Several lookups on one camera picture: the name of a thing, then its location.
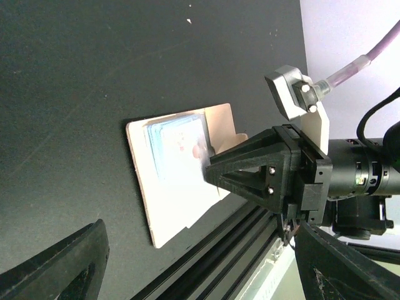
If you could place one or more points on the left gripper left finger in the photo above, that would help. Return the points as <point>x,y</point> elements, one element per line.
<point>73,268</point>

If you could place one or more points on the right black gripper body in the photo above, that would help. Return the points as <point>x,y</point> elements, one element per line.
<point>305,181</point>

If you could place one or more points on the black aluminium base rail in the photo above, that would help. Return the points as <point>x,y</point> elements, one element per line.
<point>220,264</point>

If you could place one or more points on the white slotted cable duct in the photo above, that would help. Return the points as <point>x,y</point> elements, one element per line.
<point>269,272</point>

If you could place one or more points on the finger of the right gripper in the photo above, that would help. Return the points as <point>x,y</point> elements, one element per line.
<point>268,146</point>
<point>258,176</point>

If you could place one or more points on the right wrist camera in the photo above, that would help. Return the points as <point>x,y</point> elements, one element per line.
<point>298,97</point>

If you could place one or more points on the tan card holder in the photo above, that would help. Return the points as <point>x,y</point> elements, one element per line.
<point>171,206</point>

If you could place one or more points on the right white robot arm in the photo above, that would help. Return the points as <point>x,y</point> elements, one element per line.
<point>365,172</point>

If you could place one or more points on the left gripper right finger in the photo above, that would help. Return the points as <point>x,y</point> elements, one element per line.
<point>329,269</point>

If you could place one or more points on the floral credit card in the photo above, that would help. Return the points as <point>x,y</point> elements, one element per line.
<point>179,147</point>

